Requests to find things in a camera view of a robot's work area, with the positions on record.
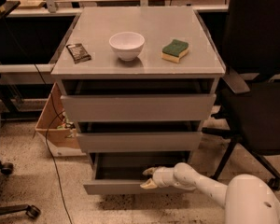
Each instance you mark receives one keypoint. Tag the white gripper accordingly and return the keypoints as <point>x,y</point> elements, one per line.
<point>159,176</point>

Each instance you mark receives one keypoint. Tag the grey bottom drawer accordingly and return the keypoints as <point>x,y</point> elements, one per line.
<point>122,172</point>

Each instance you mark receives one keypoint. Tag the grey drawer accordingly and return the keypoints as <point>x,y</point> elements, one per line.
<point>109,100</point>
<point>139,136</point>
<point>122,172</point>

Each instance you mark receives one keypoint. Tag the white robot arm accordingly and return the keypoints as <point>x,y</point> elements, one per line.
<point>246,199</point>

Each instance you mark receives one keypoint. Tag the grey middle drawer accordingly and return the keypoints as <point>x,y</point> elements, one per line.
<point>139,136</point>

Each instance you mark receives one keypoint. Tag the grey top drawer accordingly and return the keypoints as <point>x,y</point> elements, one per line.
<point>109,100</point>

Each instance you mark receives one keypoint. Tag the grey drawer cabinet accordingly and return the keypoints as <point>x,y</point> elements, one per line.
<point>159,26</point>

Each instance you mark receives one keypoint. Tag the wooden box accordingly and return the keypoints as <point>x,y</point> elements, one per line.
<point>55,130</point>

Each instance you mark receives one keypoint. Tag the green yellow sponge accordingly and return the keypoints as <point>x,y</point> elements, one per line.
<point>174,51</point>

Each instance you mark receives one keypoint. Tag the white bowl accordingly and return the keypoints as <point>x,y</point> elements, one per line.
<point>127,45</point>

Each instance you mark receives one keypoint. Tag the dark snack packet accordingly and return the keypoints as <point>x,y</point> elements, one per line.
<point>78,53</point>

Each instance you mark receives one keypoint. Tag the black office chair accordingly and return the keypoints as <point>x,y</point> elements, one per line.
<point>249,97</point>

